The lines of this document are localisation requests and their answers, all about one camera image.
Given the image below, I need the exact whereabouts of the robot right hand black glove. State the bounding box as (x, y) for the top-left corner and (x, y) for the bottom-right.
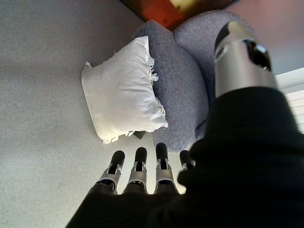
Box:
(66, 20), (304, 228)

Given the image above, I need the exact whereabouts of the white fringed cushion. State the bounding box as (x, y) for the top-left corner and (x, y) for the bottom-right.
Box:
(81, 35), (169, 145)

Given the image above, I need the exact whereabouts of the white ribbed radiator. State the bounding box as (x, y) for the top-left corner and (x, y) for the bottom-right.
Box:
(274, 68), (304, 132)

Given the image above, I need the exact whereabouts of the grey fabric tub armchair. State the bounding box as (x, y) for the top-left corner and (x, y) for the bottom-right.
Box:
(132, 9), (259, 153)

